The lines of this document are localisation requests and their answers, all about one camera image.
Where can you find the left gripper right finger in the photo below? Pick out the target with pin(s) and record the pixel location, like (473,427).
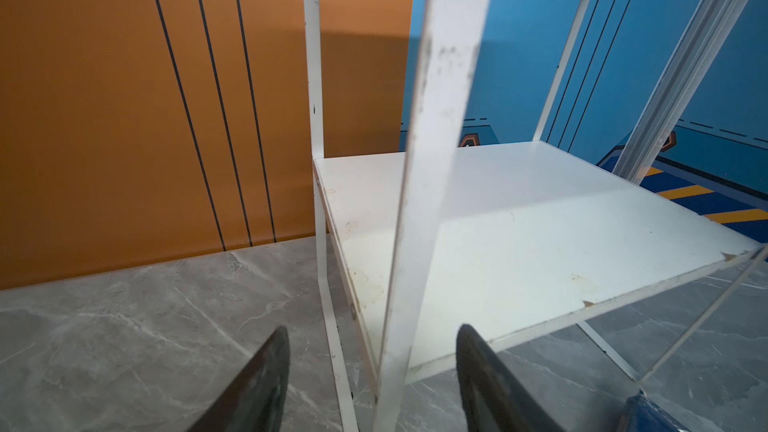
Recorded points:
(493,399)

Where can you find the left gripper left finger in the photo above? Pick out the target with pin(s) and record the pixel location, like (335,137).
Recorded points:
(254,400)

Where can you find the blue Barilla spaghetti box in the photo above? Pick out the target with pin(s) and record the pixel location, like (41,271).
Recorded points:
(640,414)

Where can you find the white two-tier metal shelf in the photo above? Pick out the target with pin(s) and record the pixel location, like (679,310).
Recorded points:
(517,240)

